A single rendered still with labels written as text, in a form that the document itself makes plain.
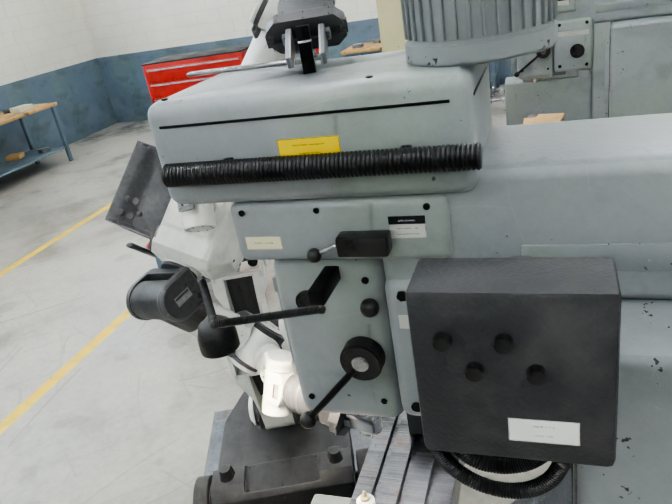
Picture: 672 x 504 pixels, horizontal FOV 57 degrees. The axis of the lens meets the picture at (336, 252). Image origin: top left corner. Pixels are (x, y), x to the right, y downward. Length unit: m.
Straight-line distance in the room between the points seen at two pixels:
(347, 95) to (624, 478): 0.61
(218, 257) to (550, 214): 0.80
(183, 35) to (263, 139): 10.72
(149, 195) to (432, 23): 0.85
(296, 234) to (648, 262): 0.48
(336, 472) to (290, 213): 1.28
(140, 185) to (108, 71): 11.10
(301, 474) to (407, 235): 1.35
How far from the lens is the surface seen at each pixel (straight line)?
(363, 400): 1.09
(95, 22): 12.51
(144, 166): 1.50
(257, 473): 2.16
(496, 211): 0.86
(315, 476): 2.09
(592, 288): 0.62
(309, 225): 0.91
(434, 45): 0.83
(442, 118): 0.80
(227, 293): 1.85
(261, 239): 0.95
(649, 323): 0.88
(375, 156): 0.80
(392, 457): 1.64
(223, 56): 6.25
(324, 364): 1.06
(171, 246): 1.44
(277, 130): 0.87
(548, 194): 0.85
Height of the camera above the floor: 2.03
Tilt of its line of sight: 24 degrees down
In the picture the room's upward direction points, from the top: 10 degrees counter-clockwise
